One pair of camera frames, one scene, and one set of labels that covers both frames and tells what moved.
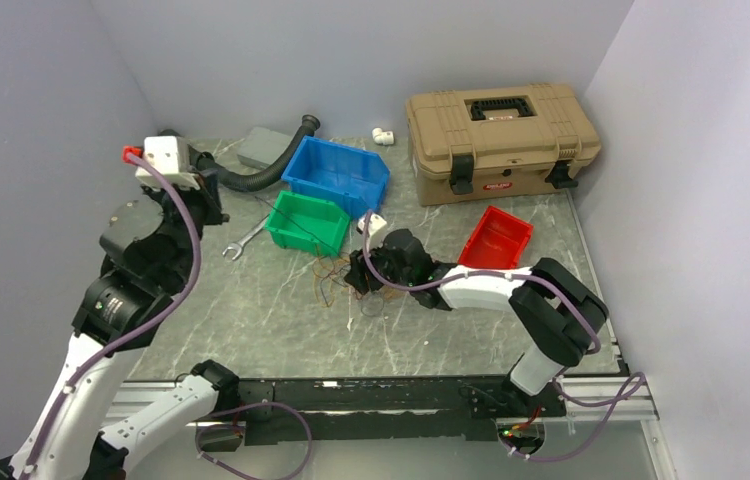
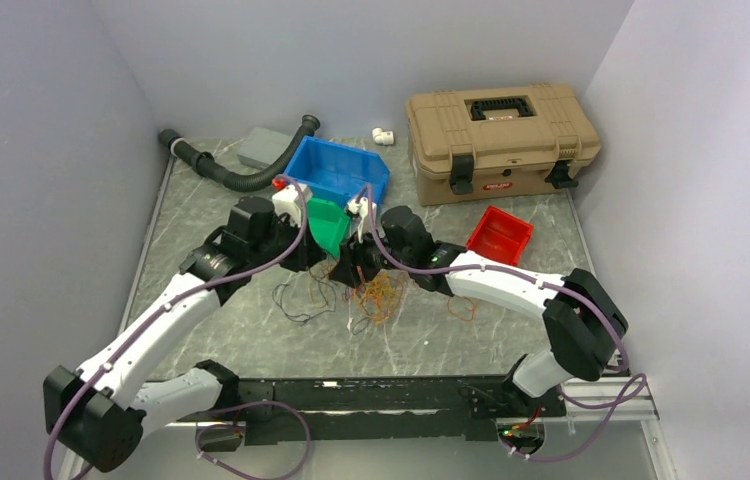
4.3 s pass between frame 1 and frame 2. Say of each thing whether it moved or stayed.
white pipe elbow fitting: stayed
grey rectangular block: stayed
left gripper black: moved
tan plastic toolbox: stayed
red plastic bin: stayed
